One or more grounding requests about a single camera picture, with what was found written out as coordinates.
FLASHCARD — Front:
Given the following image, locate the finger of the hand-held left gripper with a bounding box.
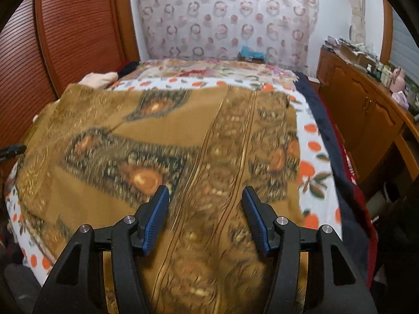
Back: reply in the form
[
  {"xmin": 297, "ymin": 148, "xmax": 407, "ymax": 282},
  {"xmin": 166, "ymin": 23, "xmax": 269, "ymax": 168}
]
[{"xmin": 0, "ymin": 144, "xmax": 27, "ymax": 162}]

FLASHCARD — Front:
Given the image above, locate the grey window blind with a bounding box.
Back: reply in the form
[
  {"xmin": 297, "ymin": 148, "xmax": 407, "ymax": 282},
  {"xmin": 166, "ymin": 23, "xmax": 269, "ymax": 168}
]
[{"xmin": 391, "ymin": 7, "xmax": 419, "ymax": 69}]

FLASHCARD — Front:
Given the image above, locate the brown paisley sunflower shirt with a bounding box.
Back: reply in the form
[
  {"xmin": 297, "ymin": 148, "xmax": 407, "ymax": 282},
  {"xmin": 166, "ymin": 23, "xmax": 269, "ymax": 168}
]
[{"xmin": 15, "ymin": 83, "xmax": 308, "ymax": 314}]

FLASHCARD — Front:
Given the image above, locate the red-brown slatted wardrobe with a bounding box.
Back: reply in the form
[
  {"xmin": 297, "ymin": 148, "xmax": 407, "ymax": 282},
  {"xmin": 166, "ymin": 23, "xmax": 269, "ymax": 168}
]
[{"xmin": 0, "ymin": 0, "xmax": 142, "ymax": 184}]

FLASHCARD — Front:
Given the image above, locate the ring-patterned sheer curtain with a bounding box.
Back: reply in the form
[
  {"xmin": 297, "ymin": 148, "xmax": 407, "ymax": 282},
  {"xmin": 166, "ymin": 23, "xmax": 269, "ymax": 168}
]
[{"xmin": 134, "ymin": 0, "xmax": 321, "ymax": 72}]

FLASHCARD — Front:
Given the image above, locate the pale pink pillow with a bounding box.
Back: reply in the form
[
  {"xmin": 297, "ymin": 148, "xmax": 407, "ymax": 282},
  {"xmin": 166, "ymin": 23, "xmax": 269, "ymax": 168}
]
[{"xmin": 79, "ymin": 71, "xmax": 119, "ymax": 89}]

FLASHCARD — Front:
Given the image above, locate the pink plush toy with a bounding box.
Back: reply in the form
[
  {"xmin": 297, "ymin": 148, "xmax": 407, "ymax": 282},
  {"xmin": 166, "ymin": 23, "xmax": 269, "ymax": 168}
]
[{"xmin": 389, "ymin": 67, "xmax": 410, "ymax": 109}]

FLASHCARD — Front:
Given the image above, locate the blue-topped small box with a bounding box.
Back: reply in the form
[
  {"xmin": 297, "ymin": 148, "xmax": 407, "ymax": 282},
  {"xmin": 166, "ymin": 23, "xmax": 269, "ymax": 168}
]
[{"xmin": 237, "ymin": 45, "xmax": 267, "ymax": 64}]

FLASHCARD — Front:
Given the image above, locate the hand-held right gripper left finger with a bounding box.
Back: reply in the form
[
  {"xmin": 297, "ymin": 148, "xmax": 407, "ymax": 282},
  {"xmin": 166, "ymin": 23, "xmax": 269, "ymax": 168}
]
[{"xmin": 33, "ymin": 185, "xmax": 171, "ymax": 314}]

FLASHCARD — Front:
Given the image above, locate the floral quilt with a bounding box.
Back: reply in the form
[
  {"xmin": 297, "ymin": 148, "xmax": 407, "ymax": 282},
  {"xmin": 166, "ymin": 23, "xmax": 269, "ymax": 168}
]
[{"xmin": 121, "ymin": 58, "xmax": 300, "ymax": 84}]

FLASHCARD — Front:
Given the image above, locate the white orange-print bed sheet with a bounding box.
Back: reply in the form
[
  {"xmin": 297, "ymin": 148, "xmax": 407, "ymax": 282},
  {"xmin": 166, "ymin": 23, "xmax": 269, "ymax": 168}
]
[{"xmin": 3, "ymin": 72, "xmax": 343, "ymax": 285}]

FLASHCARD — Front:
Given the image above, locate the navy blanket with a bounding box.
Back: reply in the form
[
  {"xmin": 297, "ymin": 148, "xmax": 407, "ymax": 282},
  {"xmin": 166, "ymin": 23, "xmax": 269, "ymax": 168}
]
[{"xmin": 293, "ymin": 72, "xmax": 380, "ymax": 285}]

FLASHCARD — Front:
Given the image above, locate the red cloth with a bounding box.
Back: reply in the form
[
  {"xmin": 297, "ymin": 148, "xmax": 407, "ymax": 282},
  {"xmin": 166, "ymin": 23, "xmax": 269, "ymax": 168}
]
[{"xmin": 118, "ymin": 60, "xmax": 142, "ymax": 77}]

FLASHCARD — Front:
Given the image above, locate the red printed blanket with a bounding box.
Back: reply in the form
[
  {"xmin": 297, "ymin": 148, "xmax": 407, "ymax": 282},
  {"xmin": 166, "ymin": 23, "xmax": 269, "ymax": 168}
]
[{"xmin": 340, "ymin": 137, "xmax": 377, "ymax": 236}]

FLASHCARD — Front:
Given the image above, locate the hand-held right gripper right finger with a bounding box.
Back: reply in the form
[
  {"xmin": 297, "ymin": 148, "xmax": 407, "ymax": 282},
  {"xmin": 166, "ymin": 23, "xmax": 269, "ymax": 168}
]
[{"xmin": 240, "ymin": 186, "xmax": 377, "ymax": 314}]

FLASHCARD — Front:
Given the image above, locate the beige lace curtain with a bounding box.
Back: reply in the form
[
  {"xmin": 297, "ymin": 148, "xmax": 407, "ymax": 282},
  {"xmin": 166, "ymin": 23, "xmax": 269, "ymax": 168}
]
[{"xmin": 349, "ymin": 0, "xmax": 368, "ymax": 44}]

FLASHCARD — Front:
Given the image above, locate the wooden cabinet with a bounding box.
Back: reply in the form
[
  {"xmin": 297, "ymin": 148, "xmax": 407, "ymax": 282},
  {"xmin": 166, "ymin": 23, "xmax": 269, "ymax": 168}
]
[{"xmin": 316, "ymin": 47, "xmax": 419, "ymax": 184}]

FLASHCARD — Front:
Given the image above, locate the pile of small household things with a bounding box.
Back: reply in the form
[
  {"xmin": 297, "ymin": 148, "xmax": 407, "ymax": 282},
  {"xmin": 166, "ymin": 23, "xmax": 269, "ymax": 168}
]
[{"xmin": 322, "ymin": 36, "xmax": 419, "ymax": 105}]

